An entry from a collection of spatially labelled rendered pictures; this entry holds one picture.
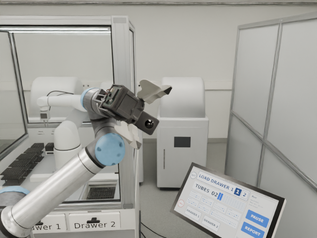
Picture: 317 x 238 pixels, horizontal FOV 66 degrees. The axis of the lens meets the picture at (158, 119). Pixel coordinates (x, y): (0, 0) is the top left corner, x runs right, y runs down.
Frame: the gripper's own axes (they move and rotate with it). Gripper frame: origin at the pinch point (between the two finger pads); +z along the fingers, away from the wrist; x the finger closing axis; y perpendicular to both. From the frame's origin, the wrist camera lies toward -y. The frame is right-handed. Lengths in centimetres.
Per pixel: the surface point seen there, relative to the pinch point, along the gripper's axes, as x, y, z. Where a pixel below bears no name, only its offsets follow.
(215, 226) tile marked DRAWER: -21, -85, -31
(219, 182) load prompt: -1, -83, -39
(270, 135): 60, -162, -69
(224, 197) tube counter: -6, -84, -33
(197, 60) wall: 185, -212, -277
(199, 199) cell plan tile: -13, -82, -45
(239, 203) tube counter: -6, -86, -26
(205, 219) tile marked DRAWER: -21, -83, -37
